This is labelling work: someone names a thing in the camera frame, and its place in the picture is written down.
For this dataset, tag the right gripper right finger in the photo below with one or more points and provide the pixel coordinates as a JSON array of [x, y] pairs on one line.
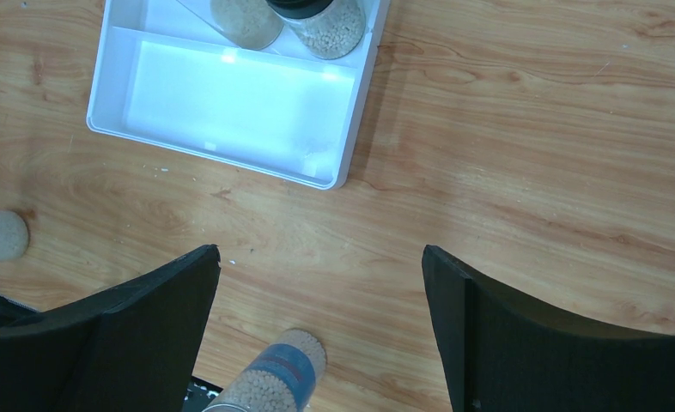
[[505, 350]]

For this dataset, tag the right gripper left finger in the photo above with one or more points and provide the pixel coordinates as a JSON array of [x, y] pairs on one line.
[[131, 347]]

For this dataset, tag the silver lid peppercorn bottle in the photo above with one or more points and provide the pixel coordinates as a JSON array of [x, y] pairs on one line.
[[282, 377]]

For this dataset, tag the white divided tray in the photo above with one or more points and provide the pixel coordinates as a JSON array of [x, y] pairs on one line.
[[164, 76]]

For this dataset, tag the silver lid shaker jar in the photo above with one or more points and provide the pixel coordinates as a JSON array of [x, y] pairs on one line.
[[249, 24]]

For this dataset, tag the black cap white pepper bottle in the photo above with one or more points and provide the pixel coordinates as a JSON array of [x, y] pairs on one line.
[[329, 29]]

